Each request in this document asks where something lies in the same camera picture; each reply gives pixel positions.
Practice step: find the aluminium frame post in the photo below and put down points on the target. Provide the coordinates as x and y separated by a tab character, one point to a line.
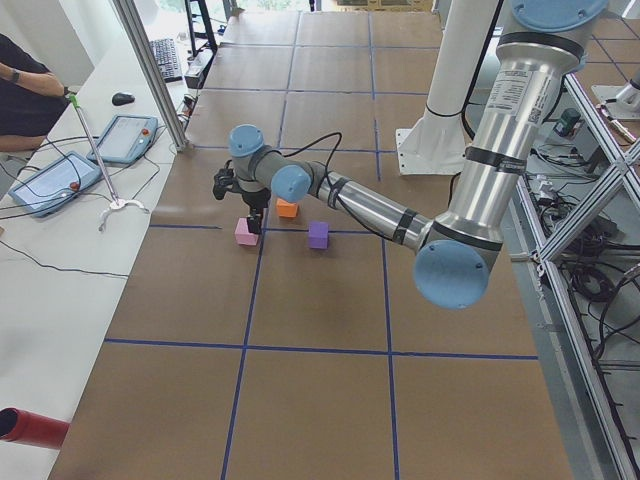
134	28

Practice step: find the pink foam block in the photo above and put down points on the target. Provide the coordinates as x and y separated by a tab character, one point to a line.
243	236

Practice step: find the far teach pendant tablet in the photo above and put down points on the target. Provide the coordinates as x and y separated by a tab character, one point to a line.
126	138

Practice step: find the black computer mouse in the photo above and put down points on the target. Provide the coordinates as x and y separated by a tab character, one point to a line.
122	98

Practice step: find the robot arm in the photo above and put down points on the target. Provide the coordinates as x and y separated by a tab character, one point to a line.
542	42

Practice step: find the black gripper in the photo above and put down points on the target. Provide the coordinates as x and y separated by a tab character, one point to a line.
254	198

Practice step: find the teach pendant tablet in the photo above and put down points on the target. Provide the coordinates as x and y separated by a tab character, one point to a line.
126	138
51	188

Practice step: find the white pedestal column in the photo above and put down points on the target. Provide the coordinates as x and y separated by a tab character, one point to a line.
436	143

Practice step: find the person in dark shirt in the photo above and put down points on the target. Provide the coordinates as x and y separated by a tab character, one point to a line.
32	99

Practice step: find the near teach pendant tablet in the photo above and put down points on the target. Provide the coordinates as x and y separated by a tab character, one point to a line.
51	188

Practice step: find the orange foam block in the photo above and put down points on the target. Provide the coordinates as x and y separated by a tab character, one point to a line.
286	209

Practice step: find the red cylinder tube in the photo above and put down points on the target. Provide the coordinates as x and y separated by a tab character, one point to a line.
28	428

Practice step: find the black keyboard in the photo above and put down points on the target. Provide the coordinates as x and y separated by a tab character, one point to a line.
166	57

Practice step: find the purple foam block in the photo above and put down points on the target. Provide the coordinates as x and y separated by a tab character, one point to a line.
318	235

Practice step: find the reacher grabber stick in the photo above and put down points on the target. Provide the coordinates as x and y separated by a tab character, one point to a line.
117	203

